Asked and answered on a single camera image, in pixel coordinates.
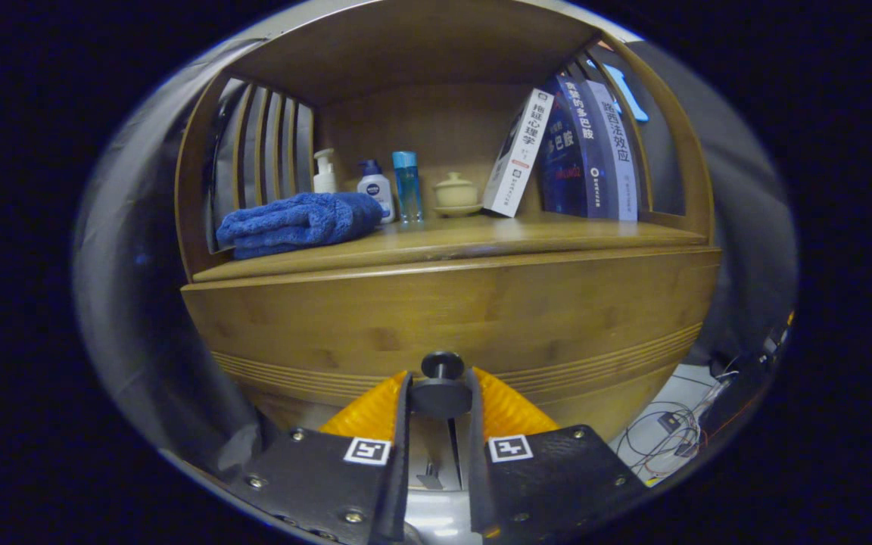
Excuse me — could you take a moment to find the pale grey-blue book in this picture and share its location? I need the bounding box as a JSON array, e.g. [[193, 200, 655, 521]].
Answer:
[[584, 78, 640, 222]]

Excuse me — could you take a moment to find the blue folded towel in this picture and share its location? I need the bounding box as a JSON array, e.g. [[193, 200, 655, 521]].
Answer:
[[216, 192, 384, 260]]

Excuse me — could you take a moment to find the clear blue bottle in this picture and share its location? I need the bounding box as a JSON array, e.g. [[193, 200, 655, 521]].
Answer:
[[392, 151, 424, 223]]

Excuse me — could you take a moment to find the black backdrop cloth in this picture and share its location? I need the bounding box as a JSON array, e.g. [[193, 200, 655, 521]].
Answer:
[[73, 38, 799, 485]]

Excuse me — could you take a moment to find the wooden countertop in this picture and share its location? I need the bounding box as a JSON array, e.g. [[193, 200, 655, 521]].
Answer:
[[192, 212, 712, 285]]

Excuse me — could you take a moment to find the dark blue book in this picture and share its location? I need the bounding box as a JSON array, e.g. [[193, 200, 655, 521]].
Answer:
[[538, 72, 611, 220]]

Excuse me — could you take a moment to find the wooden drawer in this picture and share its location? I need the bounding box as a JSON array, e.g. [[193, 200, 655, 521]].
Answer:
[[181, 248, 723, 444]]

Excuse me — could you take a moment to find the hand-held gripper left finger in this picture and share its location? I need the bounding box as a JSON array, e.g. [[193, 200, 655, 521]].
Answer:
[[233, 369, 414, 545]]

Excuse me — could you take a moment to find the wooden cabinet door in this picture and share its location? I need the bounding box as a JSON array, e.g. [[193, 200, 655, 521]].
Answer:
[[454, 418, 472, 491], [412, 418, 455, 491]]

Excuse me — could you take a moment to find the thin wire bundle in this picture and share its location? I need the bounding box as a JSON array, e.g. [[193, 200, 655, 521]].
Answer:
[[621, 363, 740, 479]]

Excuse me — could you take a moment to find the wooden cabinet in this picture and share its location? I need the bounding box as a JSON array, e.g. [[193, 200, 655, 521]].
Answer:
[[173, 0, 723, 493]]

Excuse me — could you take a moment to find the white pump bottle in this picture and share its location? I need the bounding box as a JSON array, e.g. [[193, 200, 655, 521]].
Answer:
[[312, 148, 338, 195]]

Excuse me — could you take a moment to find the cream lidded teacup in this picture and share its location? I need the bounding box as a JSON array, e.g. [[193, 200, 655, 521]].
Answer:
[[431, 172, 482, 218]]

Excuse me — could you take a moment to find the white book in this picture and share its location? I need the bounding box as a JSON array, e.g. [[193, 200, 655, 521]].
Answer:
[[482, 89, 556, 219]]

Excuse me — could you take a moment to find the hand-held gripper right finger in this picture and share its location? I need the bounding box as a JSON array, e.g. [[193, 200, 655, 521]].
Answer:
[[466, 366, 645, 540]]

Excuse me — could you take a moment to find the white bottle with blue cap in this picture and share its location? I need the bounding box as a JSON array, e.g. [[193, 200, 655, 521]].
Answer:
[[357, 159, 396, 224]]

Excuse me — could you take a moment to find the black drawer knob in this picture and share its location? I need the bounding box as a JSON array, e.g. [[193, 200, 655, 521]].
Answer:
[[410, 351, 473, 419]]

